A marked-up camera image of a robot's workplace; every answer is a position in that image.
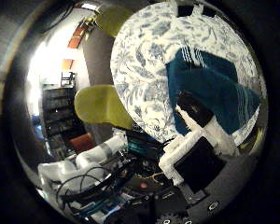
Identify orange box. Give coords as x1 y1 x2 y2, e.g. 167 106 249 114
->
68 133 96 154

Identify teal cloth with white stripes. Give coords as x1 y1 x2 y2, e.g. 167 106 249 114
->
165 46 261 136

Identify yellow-green chair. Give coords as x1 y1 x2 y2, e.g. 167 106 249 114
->
73 84 134 131
95 7 134 38

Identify black tape square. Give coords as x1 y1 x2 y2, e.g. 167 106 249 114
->
176 4 195 19

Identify dark shelf rack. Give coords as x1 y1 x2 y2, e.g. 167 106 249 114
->
40 83 87 157

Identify blue floral white tablecloth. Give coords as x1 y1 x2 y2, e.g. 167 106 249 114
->
109 1 268 147

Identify black cable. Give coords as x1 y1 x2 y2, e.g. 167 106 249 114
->
55 166 132 216

